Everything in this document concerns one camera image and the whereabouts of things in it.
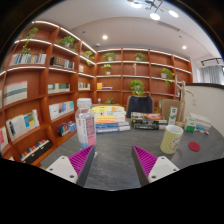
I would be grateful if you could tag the black curtain rail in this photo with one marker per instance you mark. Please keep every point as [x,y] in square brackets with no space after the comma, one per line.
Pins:
[211,60]

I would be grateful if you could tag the flat round red coaster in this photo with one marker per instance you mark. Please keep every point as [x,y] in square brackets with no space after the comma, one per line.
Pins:
[194,146]

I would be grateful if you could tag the branched ceiling lamp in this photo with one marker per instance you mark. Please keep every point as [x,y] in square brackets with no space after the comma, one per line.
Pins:
[155,15]

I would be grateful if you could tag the tan chair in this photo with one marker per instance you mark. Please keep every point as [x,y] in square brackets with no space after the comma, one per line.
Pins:
[166,108]

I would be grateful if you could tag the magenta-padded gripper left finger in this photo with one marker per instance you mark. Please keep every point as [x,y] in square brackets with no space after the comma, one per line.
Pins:
[63,166]

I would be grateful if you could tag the white wall switch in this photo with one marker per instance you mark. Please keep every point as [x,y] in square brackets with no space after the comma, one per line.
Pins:
[194,101]

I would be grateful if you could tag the clear plastic drink bottle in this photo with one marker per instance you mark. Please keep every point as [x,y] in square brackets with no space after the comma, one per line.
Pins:
[86,130]

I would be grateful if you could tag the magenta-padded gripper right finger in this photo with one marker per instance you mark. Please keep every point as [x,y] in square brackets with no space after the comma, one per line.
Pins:
[160,166]

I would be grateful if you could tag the grey curtain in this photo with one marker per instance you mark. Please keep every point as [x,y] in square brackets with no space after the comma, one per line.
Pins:
[211,74]

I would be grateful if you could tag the wooden artist mannequin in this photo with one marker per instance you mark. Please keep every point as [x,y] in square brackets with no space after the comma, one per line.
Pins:
[182,100]

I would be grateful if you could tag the small green white box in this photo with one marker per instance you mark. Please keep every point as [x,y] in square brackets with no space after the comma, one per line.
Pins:
[190,125]

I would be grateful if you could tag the chair with dark jacket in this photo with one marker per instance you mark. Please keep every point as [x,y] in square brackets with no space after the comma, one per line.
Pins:
[140,106]

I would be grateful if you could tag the colourful book stack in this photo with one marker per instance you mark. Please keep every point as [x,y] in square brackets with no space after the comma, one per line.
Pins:
[108,118]

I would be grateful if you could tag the wooden shelf unit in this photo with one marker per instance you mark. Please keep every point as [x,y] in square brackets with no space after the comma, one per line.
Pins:
[66,76]

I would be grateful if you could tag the small colourful stickers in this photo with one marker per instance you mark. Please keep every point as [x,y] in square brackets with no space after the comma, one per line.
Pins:
[203,132]

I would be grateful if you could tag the yellow striped mug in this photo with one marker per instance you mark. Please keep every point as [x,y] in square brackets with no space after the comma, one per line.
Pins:
[170,140]

